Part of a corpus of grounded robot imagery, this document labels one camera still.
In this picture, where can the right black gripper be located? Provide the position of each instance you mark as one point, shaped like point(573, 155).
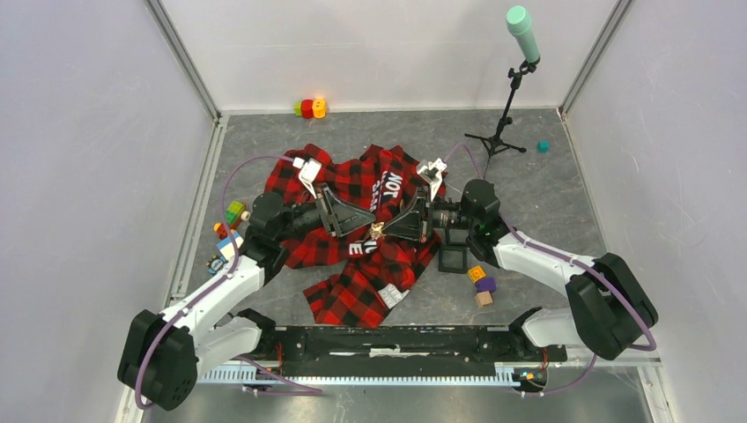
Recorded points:
point(411, 225)

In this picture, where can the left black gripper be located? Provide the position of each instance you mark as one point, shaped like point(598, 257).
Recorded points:
point(344, 218)

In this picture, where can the gold brooch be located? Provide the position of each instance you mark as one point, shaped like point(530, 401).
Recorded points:
point(375, 231)

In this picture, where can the red black plaid shirt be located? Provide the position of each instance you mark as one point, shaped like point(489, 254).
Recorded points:
point(377, 274)

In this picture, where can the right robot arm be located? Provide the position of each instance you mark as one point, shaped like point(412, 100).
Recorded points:
point(608, 311)

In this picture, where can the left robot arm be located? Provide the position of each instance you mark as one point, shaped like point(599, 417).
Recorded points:
point(166, 352)

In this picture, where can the yellow toy brick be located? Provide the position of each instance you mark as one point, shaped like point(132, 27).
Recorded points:
point(476, 273)

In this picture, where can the purple toy brick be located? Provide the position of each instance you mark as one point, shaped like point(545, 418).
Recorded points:
point(486, 284)

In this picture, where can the wooden cube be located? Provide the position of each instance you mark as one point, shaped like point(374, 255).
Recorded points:
point(484, 299)

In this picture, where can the green toy brick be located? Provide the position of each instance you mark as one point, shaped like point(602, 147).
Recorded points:
point(234, 212)

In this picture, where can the red cylinder block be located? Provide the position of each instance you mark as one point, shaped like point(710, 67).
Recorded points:
point(306, 106)

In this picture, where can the white blue toy brick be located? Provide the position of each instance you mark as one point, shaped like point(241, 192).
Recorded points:
point(227, 248)

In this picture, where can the orange red toy brick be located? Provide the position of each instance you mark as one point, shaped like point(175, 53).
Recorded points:
point(220, 230)

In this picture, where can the owl toy block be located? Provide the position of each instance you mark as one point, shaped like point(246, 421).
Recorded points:
point(216, 264)

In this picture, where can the teal small cube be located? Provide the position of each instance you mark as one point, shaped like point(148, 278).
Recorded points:
point(543, 146)

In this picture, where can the black tripod mic stand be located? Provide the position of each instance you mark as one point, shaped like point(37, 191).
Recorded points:
point(494, 144)

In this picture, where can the mint green microphone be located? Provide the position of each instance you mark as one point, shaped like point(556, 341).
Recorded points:
point(519, 25)

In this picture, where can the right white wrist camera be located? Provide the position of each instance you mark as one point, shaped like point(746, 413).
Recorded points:
point(432, 173)

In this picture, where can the black square frame near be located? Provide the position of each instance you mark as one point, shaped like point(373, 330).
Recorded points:
point(453, 259)

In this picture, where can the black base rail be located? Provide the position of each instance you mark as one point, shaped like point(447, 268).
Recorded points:
point(399, 351)

